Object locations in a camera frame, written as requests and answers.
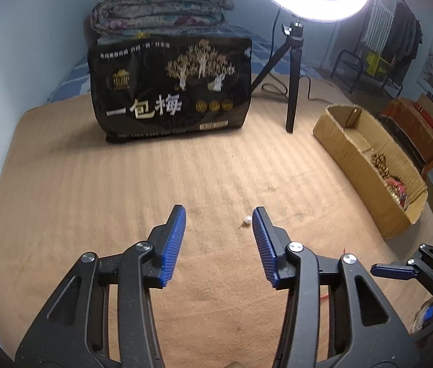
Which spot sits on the yellow box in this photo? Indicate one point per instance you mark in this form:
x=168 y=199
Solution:
x=377 y=66

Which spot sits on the black metal rack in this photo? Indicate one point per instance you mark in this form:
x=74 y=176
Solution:
x=351 y=70

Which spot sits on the orange wooden furniture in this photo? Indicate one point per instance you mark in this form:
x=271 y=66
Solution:
x=411 y=124

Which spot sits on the red leather strap watch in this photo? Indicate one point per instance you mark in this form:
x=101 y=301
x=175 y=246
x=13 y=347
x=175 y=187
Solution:
x=398 y=191

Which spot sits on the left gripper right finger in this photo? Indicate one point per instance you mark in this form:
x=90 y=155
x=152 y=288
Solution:
x=285 y=262

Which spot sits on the black plum snack bag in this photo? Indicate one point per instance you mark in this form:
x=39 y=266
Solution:
x=170 y=85

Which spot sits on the brown wooden bead mala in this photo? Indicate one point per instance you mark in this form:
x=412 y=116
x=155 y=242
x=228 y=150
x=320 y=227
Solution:
x=379 y=162

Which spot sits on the brown cardboard box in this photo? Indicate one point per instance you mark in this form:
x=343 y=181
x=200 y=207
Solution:
x=351 y=135

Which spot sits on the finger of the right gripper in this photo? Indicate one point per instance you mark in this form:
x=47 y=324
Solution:
x=393 y=271

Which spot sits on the folded floral quilt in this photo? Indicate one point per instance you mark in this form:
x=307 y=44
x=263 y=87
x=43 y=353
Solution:
x=116 y=20

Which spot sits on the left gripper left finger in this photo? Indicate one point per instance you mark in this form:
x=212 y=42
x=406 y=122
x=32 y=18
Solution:
x=151 y=263

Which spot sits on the white pearl earring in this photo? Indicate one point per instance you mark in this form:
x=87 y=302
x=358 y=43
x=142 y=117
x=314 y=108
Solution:
x=246 y=222

